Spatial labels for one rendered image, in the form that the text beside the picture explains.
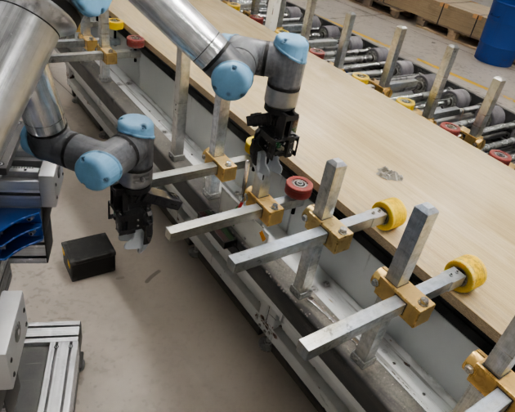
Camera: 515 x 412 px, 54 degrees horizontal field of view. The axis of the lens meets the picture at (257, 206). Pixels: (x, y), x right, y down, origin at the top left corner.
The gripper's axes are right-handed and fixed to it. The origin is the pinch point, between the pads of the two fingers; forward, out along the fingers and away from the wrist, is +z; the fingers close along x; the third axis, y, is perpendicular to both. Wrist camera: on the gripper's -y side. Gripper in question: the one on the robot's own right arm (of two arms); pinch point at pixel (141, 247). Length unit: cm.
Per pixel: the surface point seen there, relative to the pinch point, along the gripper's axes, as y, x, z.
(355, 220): -45, 25, -13
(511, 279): -74, 55, -7
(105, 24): -38, -127, -13
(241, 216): -28.1, 1.4, -2.7
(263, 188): -37.2, -2.4, -7.3
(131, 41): -48, -123, -8
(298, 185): -47.6, 0.5, -7.7
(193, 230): -13.4, 1.4, -2.1
